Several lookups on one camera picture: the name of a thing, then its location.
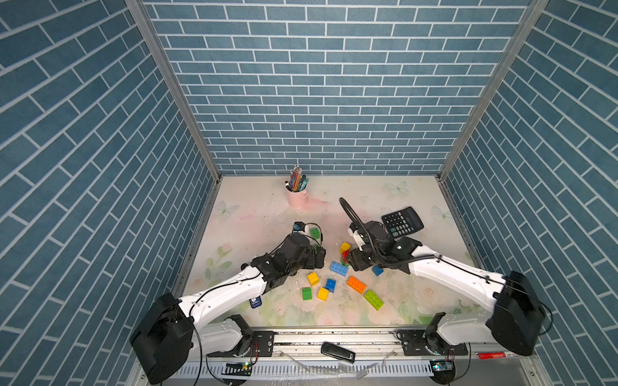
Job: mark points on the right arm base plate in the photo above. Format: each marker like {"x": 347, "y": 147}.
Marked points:
{"x": 419, "y": 342}

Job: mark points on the small blue lego lower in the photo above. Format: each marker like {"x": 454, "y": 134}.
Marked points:
{"x": 330, "y": 285}

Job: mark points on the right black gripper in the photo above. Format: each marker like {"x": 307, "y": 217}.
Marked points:
{"x": 354, "y": 260}

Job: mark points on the small green lego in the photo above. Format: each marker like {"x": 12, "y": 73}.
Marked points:
{"x": 306, "y": 293}
{"x": 315, "y": 233}

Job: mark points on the black remote on rail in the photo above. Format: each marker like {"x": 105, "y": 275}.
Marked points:
{"x": 337, "y": 352}

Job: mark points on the black calculator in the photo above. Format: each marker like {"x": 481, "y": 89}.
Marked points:
{"x": 404, "y": 222}

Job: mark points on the yellow lego bottom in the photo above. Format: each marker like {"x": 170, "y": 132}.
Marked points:
{"x": 323, "y": 294}

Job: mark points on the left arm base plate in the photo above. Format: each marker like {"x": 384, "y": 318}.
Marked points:
{"x": 261, "y": 343}

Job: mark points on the blue black usb device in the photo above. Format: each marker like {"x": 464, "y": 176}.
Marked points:
{"x": 255, "y": 302}

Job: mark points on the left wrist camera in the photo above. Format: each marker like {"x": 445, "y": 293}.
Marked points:
{"x": 301, "y": 227}

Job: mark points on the long orange lego brick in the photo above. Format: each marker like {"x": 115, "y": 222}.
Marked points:
{"x": 356, "y": 285}

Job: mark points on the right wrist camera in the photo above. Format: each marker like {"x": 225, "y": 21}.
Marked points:
{"x": 357, "y": 238}

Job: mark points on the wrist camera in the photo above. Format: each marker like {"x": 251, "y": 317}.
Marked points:
{"x": 357, "y": 238}
{"x": 301, "y": 227}

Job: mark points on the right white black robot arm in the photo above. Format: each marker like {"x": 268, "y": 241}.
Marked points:
{"x": 511, "y": 313}

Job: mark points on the red lego brick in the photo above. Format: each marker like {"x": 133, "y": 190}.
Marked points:
{"x": 345, "y": 257}

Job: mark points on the long light blue lego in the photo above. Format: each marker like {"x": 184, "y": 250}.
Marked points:
{"x": 338, "y": 268}

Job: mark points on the small green lego top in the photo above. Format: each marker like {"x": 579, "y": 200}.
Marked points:
{"x": 315, "y": 233}

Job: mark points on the small blue lego right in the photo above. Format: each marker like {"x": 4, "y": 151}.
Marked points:
{"x": 377, "y": 270}

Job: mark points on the red marker pen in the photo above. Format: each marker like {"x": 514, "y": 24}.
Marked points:
{"x": 491, "y": 355}

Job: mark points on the yellow lego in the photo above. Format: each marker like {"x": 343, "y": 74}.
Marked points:
{"x": 345, "y": 246}
{"x": 323, "y": 294}
{"x": 313, "y": 279}

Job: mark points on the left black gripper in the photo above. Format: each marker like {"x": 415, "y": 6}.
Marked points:
{"x": 320, "y": 259}

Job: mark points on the pink pen cup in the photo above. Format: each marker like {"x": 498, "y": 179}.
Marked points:
{"x": 297, "y": 199}

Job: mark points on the long lime lego brick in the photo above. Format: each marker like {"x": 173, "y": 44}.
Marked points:
{"x": 373, "y": 299}

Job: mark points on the small blue lego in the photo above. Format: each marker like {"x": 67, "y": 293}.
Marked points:
{"x": 330, "y": 285}
{"x": 377, "y": 270}

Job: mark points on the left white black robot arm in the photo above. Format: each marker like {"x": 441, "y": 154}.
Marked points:
{"x": 174, "y": 329}

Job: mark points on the small green lego bottom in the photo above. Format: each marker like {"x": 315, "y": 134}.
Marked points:
{"x": 306, "y": 293}

